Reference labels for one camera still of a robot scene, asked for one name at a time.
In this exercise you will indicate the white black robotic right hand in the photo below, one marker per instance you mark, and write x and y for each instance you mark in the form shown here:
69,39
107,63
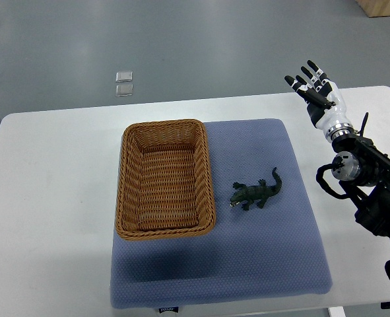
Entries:
325,105

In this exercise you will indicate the wooden box corner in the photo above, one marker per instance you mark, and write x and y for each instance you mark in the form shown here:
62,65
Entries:
375,8

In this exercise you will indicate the upper silver floor plate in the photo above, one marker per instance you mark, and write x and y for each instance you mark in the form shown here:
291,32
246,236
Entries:
124,76

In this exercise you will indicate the blue-grey fabric cushion mat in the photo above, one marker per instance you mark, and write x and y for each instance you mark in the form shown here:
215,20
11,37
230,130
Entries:
275,251

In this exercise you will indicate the lower silver floor plate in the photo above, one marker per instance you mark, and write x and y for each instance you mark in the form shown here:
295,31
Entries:
124,89

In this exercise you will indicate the brown woven wicker basket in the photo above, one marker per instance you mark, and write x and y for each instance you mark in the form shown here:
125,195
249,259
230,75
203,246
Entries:
164,187

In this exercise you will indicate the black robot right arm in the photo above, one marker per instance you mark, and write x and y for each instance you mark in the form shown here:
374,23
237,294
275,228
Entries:
361,173

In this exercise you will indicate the silver floor plate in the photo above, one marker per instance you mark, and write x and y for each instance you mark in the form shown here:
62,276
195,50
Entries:
124,89
124,76

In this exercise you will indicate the white table leg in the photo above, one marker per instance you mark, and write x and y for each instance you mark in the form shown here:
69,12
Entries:
337,311

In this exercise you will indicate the dark green toy crocodile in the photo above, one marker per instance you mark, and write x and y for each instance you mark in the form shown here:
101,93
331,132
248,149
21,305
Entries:
259,193

